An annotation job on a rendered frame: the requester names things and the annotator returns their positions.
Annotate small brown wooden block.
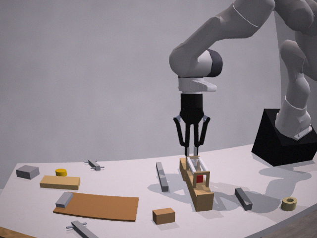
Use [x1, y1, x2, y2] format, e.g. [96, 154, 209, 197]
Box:
[153, 208, 175, 225]

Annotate beige roll of masking tape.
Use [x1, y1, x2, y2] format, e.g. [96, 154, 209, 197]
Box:
[281, 197, 297, 211]

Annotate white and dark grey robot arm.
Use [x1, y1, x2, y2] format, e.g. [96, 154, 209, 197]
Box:
[169, 0, 317, 140]

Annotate red cube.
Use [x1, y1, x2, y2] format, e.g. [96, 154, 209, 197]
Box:
[197, 175, 203, 183]

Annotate brown flat board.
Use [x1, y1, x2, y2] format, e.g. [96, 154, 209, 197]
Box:
[53, 192, 139, 222]

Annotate yellow short cylinder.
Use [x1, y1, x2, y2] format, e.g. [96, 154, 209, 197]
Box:
[55, 169, 67, 177]

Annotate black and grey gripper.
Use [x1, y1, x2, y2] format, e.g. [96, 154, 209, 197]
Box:
[173, 93, 211, 156]

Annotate tan rectangular block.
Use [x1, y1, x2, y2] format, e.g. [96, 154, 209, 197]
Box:
[40, 176, 80, 190]

